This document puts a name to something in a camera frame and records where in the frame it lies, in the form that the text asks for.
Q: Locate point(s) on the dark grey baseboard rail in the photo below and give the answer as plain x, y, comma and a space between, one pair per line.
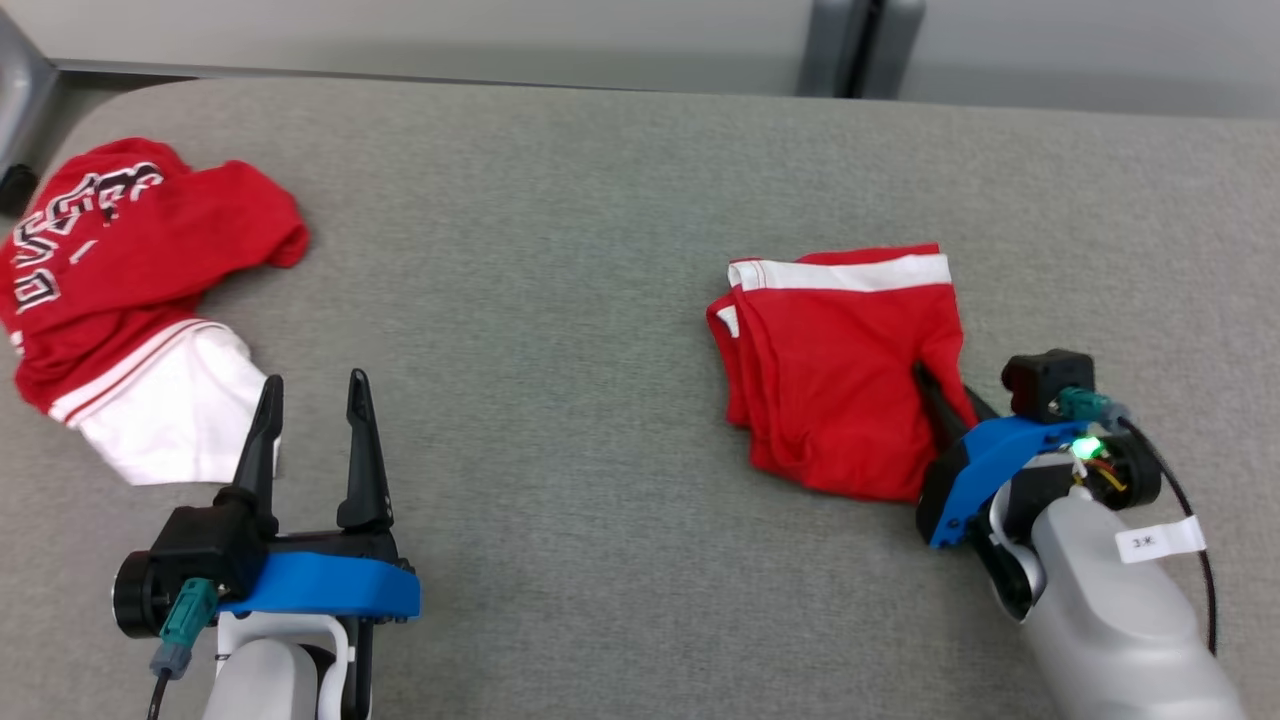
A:
400, 74

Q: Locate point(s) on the red shorts with white stripes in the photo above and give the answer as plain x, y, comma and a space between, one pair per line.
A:
840, 380

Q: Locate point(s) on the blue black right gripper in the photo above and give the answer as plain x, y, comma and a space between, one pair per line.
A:
975, 465

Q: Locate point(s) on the white paper label tag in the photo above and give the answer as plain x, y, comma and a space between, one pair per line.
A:
1160, 540

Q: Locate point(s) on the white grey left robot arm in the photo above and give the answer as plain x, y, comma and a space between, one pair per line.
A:
270, 680

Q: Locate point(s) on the grey metal frame with caster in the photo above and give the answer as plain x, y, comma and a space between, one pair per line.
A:
20, 100

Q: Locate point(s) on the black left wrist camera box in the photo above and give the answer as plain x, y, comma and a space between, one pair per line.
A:
205, 545

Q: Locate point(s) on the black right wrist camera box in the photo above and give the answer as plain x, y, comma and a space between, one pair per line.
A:
1040, 380

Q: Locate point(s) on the red jersey with white sleeves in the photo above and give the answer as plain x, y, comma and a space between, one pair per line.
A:
170, 260

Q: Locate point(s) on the grey partition post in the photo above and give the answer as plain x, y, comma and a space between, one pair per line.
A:
860, 45

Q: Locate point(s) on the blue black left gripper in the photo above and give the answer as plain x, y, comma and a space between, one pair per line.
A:
320, 585

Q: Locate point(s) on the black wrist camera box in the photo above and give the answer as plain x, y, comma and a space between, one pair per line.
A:
205, 545
1040, 380

